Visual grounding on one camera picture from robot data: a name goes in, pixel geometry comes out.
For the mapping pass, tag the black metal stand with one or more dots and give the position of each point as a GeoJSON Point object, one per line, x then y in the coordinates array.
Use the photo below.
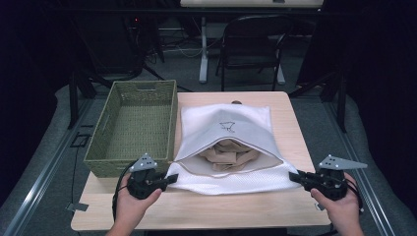
{"type": "Point", "coordinates": [342, 108]}
{"type": "Point", "coordinates": [73, 105]}

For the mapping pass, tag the long white desk leg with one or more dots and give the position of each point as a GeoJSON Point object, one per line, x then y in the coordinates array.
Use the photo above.
{"type": "Point", "coordinates": [203, 49]}

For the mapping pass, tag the green woven basket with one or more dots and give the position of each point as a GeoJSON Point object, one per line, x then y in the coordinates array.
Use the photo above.
{"type": "Point", "coordinates": [137, 131]}

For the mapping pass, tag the person's right hand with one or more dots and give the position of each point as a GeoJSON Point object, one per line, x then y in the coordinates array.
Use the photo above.
{"type": "Point", "coordinates": [347, 209]}

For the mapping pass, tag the beige garment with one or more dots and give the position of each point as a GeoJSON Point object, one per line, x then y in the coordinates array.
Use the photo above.
{"type": "Point", "coordinates": [226, 155]}

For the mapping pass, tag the white mesh laundry bag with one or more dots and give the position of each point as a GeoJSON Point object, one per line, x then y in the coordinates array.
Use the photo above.
{"type": "Point", "coordinates": [209, 131]}

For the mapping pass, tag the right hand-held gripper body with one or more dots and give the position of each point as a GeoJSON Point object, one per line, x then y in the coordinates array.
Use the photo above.
{"type": "Point", "coordinates": [329, 185]}

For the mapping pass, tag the metal floor rail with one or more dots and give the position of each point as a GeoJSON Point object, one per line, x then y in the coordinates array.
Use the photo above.
{"type": "Point", "coordinates": [42, 177]}
{"type": "Point", "coordinates": [360, 183]}

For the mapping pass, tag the short white desk leg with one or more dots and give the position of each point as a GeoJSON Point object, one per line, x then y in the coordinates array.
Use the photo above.
{"type": "Point", "coordinates": [280, 77]}

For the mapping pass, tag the small dark round disc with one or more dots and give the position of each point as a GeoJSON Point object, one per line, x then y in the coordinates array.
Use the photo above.
{"type": "Point", "coordinates": [236, 102]}

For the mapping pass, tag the person's left hand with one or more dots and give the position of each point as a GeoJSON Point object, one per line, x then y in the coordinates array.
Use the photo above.
{"type": "Point", "coordinates": [131, 209]}

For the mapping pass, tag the floor socket cover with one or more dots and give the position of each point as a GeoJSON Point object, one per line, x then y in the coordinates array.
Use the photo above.
{"type": "Point", "coordinates": [80, 140]}

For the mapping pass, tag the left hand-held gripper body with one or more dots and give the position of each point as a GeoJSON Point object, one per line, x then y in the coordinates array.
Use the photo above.
{"type": "Point", "coordinates": [142, 185]}

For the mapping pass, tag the grey tape piece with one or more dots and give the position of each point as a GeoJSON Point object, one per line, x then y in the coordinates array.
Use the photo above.
{"type": "Point", "coordinates": [319, 207]}
{"type": "Point", "coordinates": [78, 206]}

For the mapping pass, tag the black folding chair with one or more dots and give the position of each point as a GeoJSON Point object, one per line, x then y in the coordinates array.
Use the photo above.
{"type": "Point", "coordinates": [249, 62]}

